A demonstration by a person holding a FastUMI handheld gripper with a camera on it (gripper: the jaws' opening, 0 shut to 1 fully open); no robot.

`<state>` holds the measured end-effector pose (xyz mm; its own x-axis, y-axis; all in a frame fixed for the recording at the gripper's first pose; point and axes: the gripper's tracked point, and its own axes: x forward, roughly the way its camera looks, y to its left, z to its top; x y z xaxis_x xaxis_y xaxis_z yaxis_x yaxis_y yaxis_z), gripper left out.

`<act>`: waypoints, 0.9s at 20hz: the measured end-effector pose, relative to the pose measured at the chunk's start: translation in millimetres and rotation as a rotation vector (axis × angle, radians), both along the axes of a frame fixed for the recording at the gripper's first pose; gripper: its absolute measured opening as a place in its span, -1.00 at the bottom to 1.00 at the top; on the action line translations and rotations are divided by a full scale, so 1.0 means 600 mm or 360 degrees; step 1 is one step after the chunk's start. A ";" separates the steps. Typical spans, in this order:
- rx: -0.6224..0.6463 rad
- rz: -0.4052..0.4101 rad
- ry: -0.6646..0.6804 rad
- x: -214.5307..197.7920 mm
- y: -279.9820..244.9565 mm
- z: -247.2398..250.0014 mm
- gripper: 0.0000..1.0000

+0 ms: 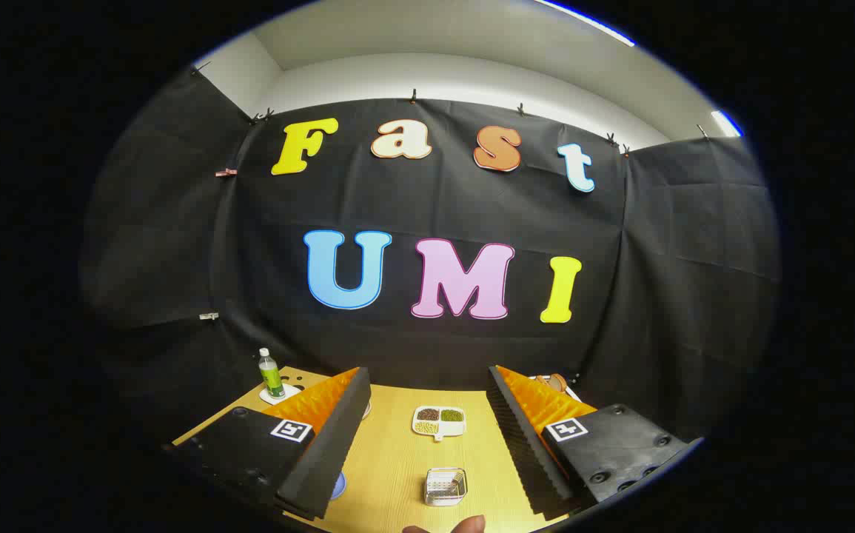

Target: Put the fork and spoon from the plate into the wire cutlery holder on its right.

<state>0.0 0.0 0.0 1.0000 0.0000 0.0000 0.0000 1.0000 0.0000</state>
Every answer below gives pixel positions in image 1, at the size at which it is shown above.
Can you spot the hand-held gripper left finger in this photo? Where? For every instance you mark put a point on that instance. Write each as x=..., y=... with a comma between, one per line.
x=334, y=451

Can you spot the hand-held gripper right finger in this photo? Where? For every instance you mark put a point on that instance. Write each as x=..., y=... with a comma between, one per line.
x=527, y=459

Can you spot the blue round plate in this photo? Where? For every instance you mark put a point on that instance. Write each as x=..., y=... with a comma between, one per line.
x=338, y=486

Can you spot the white square coaster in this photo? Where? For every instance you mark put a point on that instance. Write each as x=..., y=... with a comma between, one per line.
x=290, y=392

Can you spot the white toaster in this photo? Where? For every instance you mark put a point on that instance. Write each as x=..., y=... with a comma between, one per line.
x=574, y=394

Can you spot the toast bread slice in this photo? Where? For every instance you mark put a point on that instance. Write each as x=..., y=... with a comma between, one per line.
x=557, y=382

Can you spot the white divided dish with beans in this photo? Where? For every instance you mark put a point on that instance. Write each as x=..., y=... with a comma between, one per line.
x=438, y=420

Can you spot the green plastic bottle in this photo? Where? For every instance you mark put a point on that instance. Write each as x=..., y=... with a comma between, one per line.
x=271, y=377

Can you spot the wooden clothespin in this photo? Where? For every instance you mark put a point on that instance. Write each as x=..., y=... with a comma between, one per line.
x=226, y=172

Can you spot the ceiling light strip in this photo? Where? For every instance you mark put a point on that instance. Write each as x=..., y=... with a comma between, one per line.
x=725, y=122

